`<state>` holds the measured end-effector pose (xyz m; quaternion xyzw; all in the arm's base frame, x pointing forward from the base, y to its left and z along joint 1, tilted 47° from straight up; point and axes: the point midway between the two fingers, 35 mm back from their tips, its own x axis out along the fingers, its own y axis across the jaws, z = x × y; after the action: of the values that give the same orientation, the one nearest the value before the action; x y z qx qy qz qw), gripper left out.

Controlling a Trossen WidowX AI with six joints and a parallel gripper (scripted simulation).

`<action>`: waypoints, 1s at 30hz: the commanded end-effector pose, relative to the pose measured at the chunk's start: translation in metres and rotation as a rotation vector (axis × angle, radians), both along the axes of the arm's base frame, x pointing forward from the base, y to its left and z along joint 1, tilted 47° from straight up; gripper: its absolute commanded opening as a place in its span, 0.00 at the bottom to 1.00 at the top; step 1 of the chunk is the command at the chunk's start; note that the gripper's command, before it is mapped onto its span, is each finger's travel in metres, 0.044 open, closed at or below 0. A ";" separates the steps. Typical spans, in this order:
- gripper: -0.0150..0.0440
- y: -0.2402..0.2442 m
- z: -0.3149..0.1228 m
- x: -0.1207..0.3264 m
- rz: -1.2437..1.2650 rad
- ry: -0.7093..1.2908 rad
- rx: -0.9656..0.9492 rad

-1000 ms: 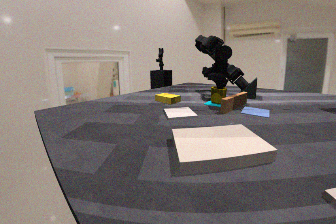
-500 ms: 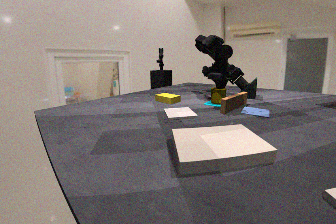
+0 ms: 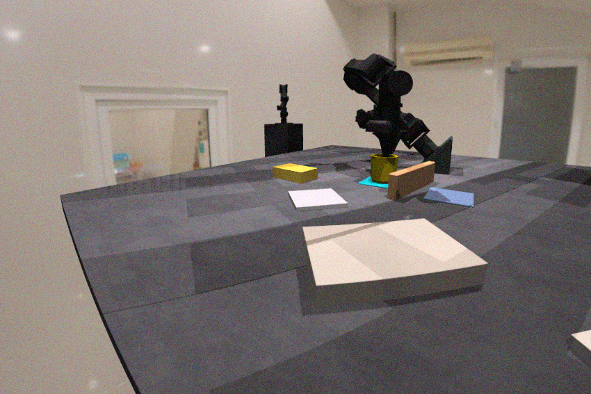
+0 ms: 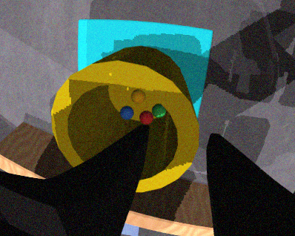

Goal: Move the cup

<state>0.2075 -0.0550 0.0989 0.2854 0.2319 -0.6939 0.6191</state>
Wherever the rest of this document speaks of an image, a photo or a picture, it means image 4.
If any dark red marble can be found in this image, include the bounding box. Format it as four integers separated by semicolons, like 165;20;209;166
139;111;153;125

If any orange marble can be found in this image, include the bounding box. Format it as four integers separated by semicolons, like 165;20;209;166
131;90;146;103

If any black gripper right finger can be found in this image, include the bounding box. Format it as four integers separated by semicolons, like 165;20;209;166
206;133;295;236

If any blue marble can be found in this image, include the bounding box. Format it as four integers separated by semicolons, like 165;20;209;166
120;106;133;120

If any green marble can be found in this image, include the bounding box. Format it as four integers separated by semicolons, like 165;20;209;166
152;103;166;118

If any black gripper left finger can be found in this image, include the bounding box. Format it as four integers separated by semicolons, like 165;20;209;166
0;125;149;236

